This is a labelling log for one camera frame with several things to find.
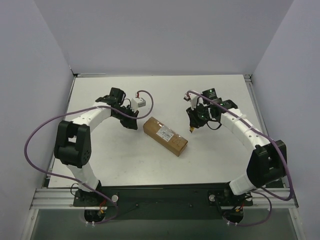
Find brown cardboard express box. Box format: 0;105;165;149
143;117;188;157

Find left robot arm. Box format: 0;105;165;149
54;87;143;206

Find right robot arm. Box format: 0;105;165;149
184;88;290;196

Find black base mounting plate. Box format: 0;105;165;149
73;183;253;222

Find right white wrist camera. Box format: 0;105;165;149
183;90;201;111

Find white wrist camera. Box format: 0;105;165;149
183;90;201;111
130;97;146;112

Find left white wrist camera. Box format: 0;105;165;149
130;97;146;112

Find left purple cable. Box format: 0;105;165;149
24;89;154;224

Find aluminium front rail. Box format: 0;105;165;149
30;188;299;210

